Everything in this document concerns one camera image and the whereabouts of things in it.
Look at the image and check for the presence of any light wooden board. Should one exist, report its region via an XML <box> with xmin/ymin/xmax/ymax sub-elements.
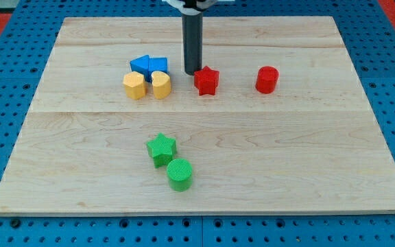
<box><xmin>0</xmin><ymin>16</ymin><xmax>395</xmax><ymax>217</ymax></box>

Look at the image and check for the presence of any red cylinder block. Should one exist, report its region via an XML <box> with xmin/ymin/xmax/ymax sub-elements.
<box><xmin>255</xmin><ymin>66</ymin><xmax>279</xmax><ymax>94</ymax></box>

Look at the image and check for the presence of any blue square block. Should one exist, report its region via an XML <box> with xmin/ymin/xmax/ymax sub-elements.
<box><xmin>149</xmin><ymin>57</ymin><xmax>168</xmax><ymax>75</ymax></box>

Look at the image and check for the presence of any red star block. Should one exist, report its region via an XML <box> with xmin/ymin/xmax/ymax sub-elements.
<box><xmin>194</xmin><ymin>66</ymin><xmax>219</xmax><ymax>95</ymax></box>

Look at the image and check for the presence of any yellow hexagon block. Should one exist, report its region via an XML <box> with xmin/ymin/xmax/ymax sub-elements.
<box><xmin>123</xmin><ymin>71</ymin><xmax>147</xmax><ymax>99</ymax></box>

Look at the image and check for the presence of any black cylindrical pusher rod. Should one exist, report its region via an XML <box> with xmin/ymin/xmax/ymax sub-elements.
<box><xmin>182</xmin><ymin>13</ymin><xmax>203</xmax><ymax>75</ymax></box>

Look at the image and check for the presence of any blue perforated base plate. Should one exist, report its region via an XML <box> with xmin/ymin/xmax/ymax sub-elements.
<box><xmin>0</xmin><ymin>0</ymin><xmax>395</xmax><ymax>246</ymax></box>

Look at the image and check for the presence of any yellow heart block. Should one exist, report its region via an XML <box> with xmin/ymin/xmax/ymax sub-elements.
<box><xmin>152</xmin><ymin>71</ymin><xmax>171</xmax><ymax>99</ymax></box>

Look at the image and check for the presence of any green star block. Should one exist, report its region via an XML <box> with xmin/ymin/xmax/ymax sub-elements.
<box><xmin>146</xmin><ymin>132</ymin><xmax>177</xmax><ymax>168</ymax></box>

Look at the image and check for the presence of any green cylinder block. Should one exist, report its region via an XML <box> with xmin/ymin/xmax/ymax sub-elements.
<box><xmin>166</xmin><ymin>158</ymin><xmax>193</xmax><ymax>191</ymax></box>

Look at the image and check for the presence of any blue triangle block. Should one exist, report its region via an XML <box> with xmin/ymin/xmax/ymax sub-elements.
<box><xmin>130</xmin><ymin>55</ymin><xmax>151</xmax><ymax>82</ymax></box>

